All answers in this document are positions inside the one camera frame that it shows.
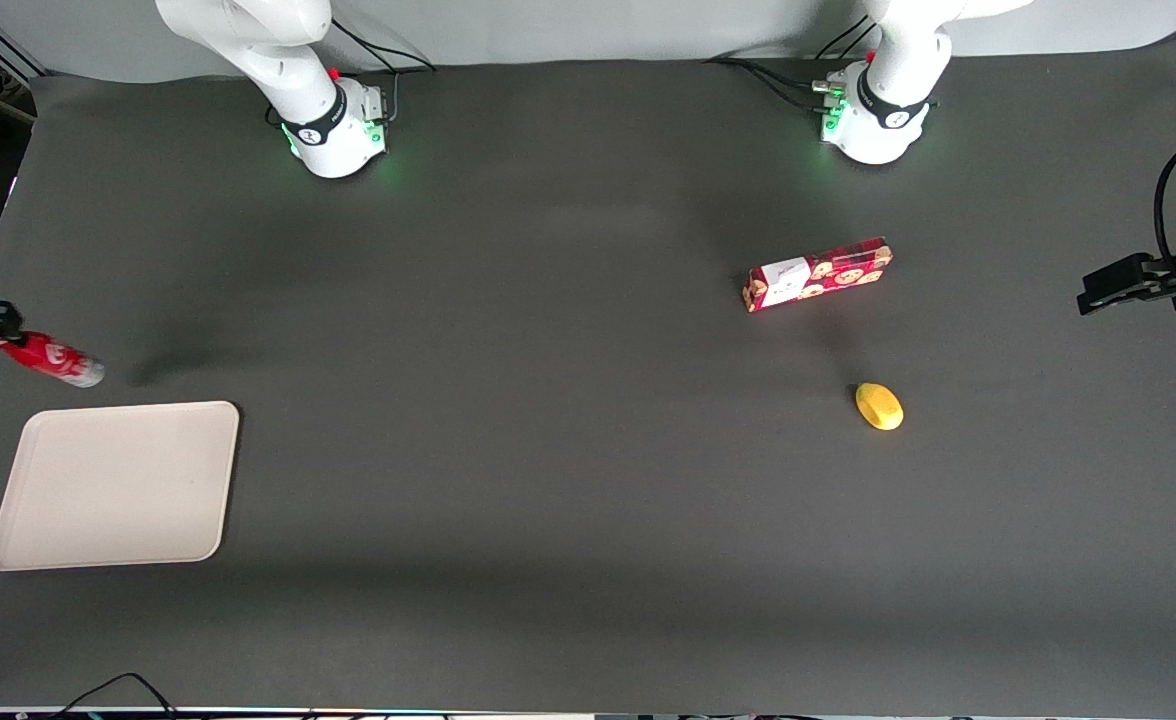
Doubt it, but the cream rectangular plastic tray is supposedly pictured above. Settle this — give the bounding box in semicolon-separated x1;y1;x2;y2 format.
0;400;241;573

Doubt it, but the yellow lemon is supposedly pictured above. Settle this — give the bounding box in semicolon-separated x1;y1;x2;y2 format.
854;382;905;432

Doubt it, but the red tartan cookie box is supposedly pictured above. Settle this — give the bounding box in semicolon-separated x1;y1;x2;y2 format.
742;237;894;314

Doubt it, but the dark grey table mat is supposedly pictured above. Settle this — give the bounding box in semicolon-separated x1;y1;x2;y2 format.
0;35;1176;716

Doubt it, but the aluminium frame bar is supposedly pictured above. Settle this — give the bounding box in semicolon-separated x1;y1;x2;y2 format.
0;0;49;81

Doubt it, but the black table edge cable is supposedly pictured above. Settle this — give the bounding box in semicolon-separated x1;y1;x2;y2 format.
48;672;181;720

